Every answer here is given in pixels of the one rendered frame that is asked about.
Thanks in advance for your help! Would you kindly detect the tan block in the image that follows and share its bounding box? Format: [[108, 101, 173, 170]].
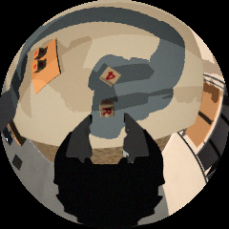
[[33, 48, 45, 60], [99, 66, 121, 87], [99, 100, 115, 117], [32, 60, 44, 73]]

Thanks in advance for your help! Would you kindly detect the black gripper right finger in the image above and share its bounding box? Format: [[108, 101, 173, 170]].
[[122, 113, 165, 186]]

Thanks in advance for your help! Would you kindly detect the orange mat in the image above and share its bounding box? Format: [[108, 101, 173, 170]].
[[31, 37, 61, 94]]

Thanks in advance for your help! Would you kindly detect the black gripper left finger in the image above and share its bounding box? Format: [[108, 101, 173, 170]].
[[53, 114, 93, 185]]

